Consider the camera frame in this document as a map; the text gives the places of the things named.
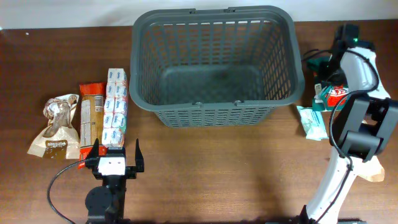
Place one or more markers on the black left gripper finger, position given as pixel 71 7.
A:
pixel 94 152
pixel 139 159

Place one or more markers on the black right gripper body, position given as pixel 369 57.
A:
pixel 334 67

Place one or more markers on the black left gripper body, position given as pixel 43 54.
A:
pixel 130 173

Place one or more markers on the white tissue multipack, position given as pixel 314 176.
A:
pixel 115 108

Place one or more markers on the green red snack bag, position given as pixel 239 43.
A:
pixel 326 94

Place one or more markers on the light blue wipes pack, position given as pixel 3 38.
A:
pixel 313 124

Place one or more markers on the beige paper bag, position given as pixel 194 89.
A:
pixel 372 170

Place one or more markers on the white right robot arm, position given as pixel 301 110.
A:
pixel 361 123

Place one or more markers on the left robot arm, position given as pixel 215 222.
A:
pixel 105 204

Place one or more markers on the brown white cookie bag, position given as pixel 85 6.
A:
pixel 59 140

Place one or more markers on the orange cracker package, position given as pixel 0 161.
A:
pixel 92 114

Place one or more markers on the grey plastic basket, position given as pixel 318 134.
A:
pixel 220 67

